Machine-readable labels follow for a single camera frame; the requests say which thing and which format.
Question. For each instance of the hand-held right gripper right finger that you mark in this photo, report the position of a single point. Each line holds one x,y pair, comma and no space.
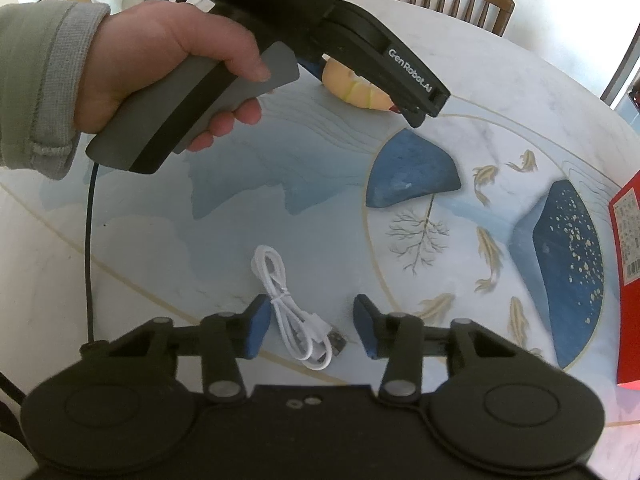
364,327

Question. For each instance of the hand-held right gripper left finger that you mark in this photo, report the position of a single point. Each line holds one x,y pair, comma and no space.
257,327

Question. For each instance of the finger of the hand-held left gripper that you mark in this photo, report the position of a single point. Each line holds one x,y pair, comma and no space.
400,67
414,117

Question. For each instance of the yellow pig toy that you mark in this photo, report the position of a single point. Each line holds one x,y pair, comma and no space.
350,87

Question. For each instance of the red shoe box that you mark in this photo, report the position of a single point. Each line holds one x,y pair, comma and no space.
627,260

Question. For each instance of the person's left forearm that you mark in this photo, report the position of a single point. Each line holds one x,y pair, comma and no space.
35,85

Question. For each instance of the person's left hand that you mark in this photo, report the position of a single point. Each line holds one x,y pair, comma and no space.
150,50

